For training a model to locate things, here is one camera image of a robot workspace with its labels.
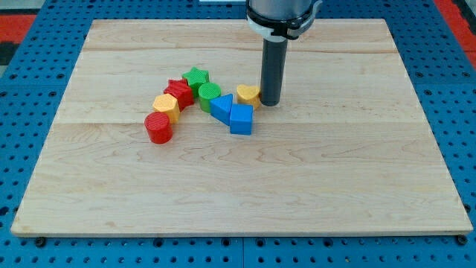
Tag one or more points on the wooden board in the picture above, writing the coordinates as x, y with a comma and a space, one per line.
348, 150

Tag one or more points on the green star block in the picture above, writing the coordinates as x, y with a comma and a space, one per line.
195, 77

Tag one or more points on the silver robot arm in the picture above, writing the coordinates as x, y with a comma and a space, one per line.
278, 20

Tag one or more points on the blue triangle block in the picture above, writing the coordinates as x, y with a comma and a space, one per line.
220, 108

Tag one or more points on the red cylinder block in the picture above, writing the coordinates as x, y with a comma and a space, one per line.
158, 127

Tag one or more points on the green cylinder block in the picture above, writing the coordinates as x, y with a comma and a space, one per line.
208, 92

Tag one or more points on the yellow heart block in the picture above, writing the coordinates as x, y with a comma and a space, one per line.
249, 95

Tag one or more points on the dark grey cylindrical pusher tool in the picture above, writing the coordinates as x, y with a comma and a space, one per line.
273, 63

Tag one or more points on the yellow hexagon block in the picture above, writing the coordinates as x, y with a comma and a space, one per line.
169, 105

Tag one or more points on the red star block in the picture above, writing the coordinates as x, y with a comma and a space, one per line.
181, 91

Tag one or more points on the blue cube block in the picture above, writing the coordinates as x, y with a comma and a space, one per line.
241, 119

